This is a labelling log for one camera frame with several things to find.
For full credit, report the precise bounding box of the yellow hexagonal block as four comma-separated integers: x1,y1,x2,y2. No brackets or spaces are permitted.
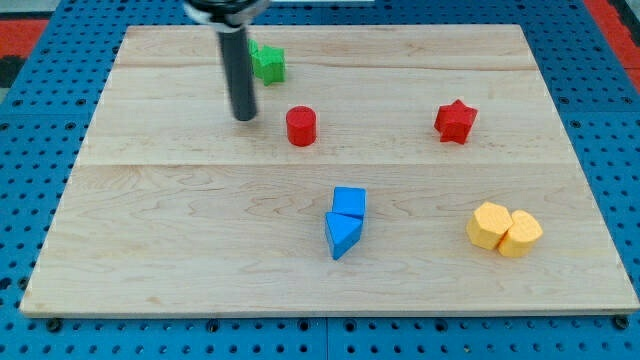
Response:
465,202,513,250

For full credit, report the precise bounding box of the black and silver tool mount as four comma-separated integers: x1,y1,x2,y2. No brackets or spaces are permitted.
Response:
183,0,271,25

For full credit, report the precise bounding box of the red star block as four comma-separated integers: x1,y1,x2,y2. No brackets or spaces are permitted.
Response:
434,99,478,145

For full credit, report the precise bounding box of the green star block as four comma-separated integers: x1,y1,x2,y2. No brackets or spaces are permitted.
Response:
252,46,286,86

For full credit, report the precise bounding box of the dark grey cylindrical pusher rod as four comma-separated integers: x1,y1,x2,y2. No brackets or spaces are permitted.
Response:
218,25,258,121

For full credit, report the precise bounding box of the yellow rounded block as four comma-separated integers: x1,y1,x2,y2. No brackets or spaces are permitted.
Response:
498,210,544,258

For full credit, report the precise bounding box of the red cylinder block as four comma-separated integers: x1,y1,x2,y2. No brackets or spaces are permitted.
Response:
285,106,317,147

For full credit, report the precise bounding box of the blue cube block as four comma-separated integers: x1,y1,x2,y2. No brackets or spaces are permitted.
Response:
332,187,367,220

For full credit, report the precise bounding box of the blue triangular prism block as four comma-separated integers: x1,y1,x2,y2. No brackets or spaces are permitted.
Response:
325,212,363,260

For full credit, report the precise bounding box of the green block behind rod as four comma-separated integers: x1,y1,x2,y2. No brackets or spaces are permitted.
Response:
248,39,259,56

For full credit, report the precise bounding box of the light wooden board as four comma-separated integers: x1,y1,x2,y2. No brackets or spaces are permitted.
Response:
20,25,639,319

